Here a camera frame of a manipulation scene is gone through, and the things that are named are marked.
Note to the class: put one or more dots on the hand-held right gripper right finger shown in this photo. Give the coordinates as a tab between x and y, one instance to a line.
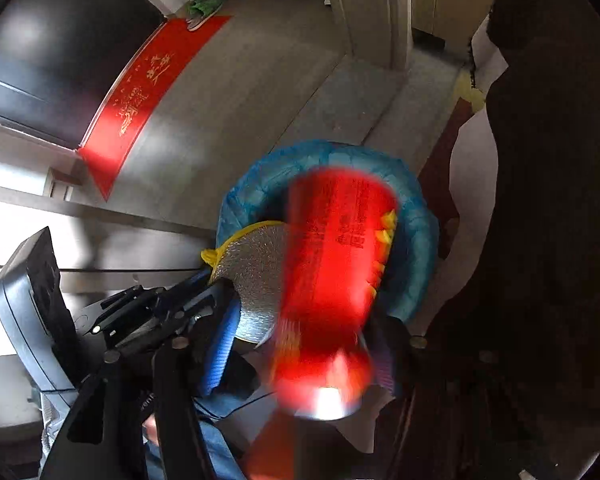
440	410

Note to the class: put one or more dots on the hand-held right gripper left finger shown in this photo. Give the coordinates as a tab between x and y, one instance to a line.
219	355

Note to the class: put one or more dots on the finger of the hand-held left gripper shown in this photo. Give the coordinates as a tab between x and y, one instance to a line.
145	295
155	322

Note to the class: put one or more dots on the red paper cup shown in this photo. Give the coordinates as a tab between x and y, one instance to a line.
325	270

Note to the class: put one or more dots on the white trash bin blue liner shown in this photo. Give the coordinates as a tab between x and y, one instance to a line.
420	240

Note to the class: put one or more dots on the person's leg in jeans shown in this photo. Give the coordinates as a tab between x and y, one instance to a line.
215	455

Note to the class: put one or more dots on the red doormat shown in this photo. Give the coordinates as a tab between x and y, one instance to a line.
145	95

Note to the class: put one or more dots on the dark entrance door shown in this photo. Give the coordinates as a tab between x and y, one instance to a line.
55	50

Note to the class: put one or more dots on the white table under cloth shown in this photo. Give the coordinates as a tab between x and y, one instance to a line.
472	160

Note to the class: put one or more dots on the brown tablecloth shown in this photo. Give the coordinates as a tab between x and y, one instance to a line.
545	160

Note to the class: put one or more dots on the yellow cloth piece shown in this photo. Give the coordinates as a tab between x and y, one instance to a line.
470	91

